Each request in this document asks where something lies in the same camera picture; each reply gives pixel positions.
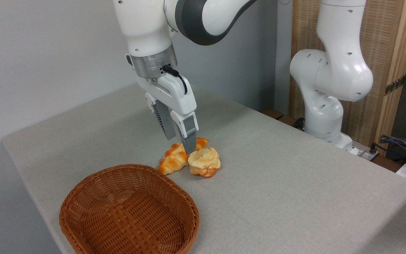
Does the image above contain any grey tablecloth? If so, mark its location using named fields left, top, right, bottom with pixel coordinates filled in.
left=1, top=83, right=406, bottom=254

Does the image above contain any dark metal screen hinge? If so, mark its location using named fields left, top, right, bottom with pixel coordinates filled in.
left=385, top=75, right=406, bottom=96

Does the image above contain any braided golden bread loaf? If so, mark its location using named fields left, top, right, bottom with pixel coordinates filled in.
left=158, top=138, right=209, bottom=175

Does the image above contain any round pale bread roll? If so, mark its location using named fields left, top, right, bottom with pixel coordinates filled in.
left=188, top=147, right=221, bottom=178

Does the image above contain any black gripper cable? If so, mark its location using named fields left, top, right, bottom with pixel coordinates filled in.
left=163, top=65, right=188, bottom=95

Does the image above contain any bundle of dark cables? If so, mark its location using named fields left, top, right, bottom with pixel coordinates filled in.
left=374, top=134, right=406, bottom=166

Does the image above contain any brown wicker basket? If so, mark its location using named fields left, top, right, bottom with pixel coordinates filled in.
left=59, top=164, right=200, bottom=254

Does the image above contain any wooden framed woven screen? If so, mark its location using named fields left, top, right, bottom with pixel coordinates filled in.
left=289, top=0, right=406, bottom=156

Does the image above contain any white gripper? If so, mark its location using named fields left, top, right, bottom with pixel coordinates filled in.
left=136, top=72, right=199, bottom=156

